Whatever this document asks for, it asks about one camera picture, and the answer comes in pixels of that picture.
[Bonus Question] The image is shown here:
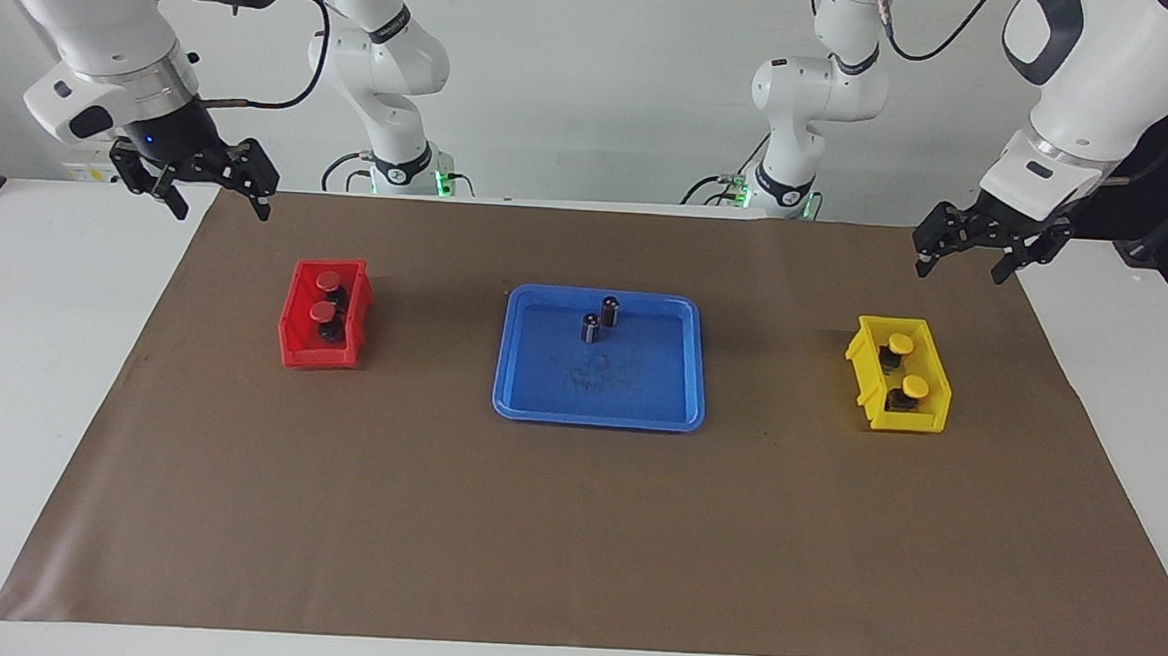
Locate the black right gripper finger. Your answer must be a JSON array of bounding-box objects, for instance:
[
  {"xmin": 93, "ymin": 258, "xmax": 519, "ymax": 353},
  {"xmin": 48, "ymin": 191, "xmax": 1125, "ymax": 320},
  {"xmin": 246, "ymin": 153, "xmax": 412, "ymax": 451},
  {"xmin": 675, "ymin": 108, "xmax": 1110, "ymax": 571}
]
[
  {"xmin": 215, "ymin": 137, "xmax": 282, "ymax": 223},
  {"xmin": 107, "ymin": 143, "xmax": 195, "ymax": 222}
]

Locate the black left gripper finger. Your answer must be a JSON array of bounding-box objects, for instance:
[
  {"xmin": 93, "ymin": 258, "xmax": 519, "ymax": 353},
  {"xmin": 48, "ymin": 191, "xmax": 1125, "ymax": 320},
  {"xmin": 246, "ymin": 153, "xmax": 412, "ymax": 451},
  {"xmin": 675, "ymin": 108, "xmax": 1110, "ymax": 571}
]
[
  {"xmin": 991, "ymin": 225, "xmax": 1075, "ymax": 290},
  {"xmin": 911, "ymin": 201, "xmax": 976, "ymax": 282}
]

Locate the yellow push button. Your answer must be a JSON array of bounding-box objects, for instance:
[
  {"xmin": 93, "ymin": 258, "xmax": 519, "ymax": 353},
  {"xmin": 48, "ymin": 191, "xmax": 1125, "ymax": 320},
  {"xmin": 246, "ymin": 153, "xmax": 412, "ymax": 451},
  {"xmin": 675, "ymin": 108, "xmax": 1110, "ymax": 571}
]
[
  {"xmin": 876, "ymin": 332, "xmax": 916, "ymax": 376},
  {"xmin": 884, "ymin": 374, "xmax": 932, "ymax": 415}
]

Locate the blue plastic tray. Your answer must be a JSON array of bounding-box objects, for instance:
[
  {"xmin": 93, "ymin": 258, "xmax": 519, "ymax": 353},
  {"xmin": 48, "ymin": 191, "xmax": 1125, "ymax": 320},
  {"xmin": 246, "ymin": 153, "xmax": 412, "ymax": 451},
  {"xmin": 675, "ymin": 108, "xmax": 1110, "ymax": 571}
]
[{"xmin": 491, "ymin": 283, "xmax": 713, "ymax": 433}]

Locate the yellow plastic bin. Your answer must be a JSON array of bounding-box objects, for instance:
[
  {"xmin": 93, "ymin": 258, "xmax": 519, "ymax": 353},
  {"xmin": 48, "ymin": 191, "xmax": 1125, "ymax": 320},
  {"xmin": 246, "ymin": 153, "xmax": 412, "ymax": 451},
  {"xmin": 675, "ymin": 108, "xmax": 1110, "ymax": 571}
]
[{"xmin": 841, "ymin": 314, "xmax": 956, "ymax": 435}]

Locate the red plastic bin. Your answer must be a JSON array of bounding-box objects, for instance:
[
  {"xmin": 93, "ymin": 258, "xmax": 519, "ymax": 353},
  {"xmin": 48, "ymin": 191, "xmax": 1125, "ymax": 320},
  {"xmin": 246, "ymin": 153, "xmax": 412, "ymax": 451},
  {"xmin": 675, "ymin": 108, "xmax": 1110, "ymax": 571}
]
[{"xmin": 277, "ymin": 257, "xmax": 376, "ymax": 372}]

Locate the brown paper mat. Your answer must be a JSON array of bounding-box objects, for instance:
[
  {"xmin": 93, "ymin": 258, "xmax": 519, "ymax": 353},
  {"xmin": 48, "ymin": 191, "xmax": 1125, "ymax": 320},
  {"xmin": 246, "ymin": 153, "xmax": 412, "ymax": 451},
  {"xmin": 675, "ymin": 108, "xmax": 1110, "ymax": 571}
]
[{"xmin": 0, "ymin": 176, "xmax": 1168, "ymax": 656}]

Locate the black base cable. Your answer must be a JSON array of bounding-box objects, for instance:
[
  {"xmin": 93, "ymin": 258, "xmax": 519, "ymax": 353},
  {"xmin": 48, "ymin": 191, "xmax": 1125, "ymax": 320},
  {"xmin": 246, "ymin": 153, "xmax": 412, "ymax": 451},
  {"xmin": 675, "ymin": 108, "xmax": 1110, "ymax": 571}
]
[
  {"xmin": 320, "ymin": 149, "xmax": 376, "ymax": 196},
  {"xmin": 679, "ymin": 133, "xmax": 767, "ymax": 212}
]

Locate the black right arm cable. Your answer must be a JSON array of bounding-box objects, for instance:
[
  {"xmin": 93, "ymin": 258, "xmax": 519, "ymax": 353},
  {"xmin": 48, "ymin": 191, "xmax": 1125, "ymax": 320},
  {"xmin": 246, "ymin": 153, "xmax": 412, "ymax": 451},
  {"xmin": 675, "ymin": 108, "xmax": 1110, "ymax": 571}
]
[{"xmin": 201, "ymin": 0, "xmax": 334, "ymax": 116}]

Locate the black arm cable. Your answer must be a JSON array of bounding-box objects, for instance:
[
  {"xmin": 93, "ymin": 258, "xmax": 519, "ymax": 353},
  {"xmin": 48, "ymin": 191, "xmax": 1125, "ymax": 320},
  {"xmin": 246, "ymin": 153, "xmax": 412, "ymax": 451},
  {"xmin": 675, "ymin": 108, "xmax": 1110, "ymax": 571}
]
[
  {"xmin": 878, "ymin": 0, "xmax": 997, "ymax": 67},
  {"xmin": 201, "ymin": 0, "xmax": 334, "ymax": 116}
]

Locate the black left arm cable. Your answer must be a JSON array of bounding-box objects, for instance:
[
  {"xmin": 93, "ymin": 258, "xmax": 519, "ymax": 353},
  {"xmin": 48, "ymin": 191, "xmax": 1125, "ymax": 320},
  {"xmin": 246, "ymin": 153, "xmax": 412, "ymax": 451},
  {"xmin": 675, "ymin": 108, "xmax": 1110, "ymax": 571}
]
[{"xmin": 878, "ymin": 0, "xmax": 997, "ymax": 67}]

